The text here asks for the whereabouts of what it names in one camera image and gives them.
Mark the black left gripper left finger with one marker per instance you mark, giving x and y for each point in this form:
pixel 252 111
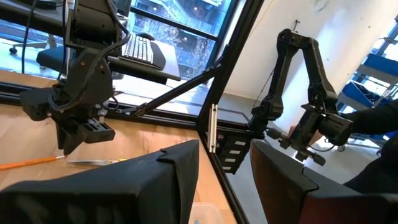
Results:
pixel 109 193

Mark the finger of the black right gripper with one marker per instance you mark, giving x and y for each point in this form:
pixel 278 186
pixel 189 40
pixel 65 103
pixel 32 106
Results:
pixel 98 132
pixel 69 138

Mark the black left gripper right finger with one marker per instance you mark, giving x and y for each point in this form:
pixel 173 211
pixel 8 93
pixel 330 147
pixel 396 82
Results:
pixel 295 199

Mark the orange pencil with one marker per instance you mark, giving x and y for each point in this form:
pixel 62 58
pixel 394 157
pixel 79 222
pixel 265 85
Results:
pixel 31 162

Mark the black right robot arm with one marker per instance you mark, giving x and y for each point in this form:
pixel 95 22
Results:
pixel 93 18

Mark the black office chair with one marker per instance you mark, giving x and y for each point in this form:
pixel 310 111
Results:
pixel 51 59

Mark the black computer keyboard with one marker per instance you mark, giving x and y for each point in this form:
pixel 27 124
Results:
pixel 138 49

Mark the black slotted mounting plate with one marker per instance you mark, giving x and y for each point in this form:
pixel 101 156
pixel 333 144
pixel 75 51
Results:
pixel 233 155

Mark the person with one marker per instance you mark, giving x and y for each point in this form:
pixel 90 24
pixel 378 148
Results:
pixel 376 121

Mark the blue shelf rack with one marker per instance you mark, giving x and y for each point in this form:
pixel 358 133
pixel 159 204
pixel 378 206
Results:
pixel 377 63

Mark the white frame bracket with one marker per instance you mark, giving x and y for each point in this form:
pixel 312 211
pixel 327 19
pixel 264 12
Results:
pixel 212 130

